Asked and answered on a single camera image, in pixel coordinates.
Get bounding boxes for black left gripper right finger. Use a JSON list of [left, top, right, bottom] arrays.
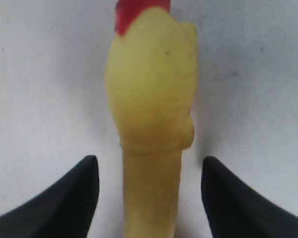
[[201, 156, 298, 238]]

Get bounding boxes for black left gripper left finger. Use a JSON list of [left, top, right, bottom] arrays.
[[0, 155, 99, 238]]

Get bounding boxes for yellow rubber chicken sideways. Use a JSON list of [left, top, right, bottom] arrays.
[[105, 0, 199, 238]]

